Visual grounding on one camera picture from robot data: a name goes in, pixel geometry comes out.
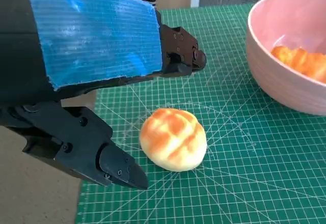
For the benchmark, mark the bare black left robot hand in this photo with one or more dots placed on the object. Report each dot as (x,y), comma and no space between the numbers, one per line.
(96,38)

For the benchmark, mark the round toy bread bun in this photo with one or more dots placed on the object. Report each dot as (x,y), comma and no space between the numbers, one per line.
(173,140)

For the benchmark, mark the pink bowl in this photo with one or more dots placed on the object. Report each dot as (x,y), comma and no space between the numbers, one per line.
(280,89)

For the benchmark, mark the rectangular toy bread loaf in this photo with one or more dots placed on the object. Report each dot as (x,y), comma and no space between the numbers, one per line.
(300,61)

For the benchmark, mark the green cutting mat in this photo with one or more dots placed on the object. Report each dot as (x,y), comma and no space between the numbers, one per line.
(254,170)

